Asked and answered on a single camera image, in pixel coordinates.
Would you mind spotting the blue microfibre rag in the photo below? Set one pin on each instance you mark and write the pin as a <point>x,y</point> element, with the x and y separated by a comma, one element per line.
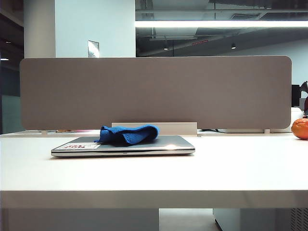
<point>134,134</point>

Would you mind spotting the silver closed laptop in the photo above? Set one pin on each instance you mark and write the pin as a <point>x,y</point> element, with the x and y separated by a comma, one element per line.
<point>168,144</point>

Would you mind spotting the white red laptop sticker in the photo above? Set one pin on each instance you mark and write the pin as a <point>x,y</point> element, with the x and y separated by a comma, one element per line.
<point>77,145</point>

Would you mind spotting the grey fabric desk divider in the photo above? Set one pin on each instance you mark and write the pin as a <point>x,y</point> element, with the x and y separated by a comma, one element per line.
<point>154,91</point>

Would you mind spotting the red illuminated ceiling sign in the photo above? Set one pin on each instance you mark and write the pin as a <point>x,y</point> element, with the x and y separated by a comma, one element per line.
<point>199,42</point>

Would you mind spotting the long linear ceiling light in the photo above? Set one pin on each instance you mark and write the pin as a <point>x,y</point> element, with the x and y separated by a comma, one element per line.
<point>216,23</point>

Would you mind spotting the white divider foot clamp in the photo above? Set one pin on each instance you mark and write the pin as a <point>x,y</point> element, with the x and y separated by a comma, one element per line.
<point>43,132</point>
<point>266,131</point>

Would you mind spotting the white under-desk cabinet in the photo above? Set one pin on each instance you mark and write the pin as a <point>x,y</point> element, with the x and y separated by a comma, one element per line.
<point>226,220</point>

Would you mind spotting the black computer monitor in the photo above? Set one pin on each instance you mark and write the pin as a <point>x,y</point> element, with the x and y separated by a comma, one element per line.
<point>295,96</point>

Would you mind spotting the orange tangerine fruit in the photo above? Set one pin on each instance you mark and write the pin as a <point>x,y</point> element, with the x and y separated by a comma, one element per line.
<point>300,130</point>

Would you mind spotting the dark red chair back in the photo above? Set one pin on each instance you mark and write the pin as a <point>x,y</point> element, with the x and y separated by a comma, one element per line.
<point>306,106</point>

